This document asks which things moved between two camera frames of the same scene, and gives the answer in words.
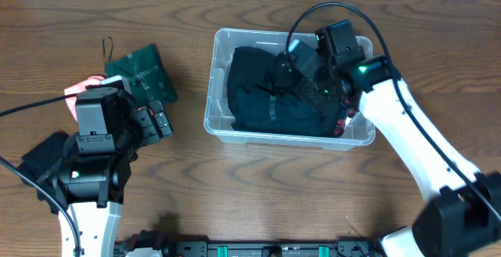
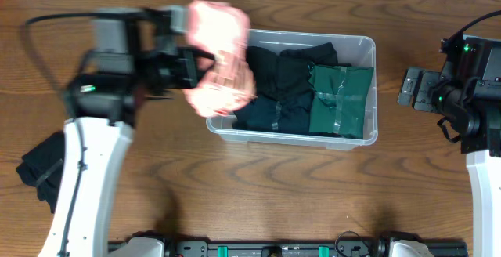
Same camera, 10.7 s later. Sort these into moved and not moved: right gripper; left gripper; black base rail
Moved: left gripper; right gripper
Not moved: black base rail
